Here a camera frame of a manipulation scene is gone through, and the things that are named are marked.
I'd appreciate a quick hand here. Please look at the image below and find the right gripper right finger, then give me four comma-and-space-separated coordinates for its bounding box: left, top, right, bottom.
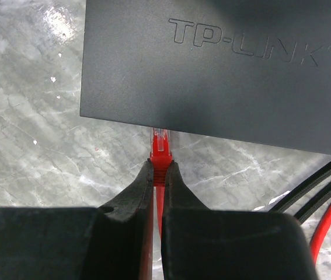
161, 162, 318, 279

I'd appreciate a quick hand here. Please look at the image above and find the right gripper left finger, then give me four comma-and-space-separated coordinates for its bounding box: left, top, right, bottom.
0, 162, 154, 279

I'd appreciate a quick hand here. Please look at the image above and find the red ethernet cable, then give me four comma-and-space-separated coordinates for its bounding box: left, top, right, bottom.
309, 183, 331, 263
147, 127, 175, 240

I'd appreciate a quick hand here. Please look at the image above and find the black network switch box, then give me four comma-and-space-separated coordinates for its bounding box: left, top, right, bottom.
80, 1, 331, 155

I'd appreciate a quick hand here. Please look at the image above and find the black ethernet cable outer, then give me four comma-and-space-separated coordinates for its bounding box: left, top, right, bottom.
267, 157, 331, 212

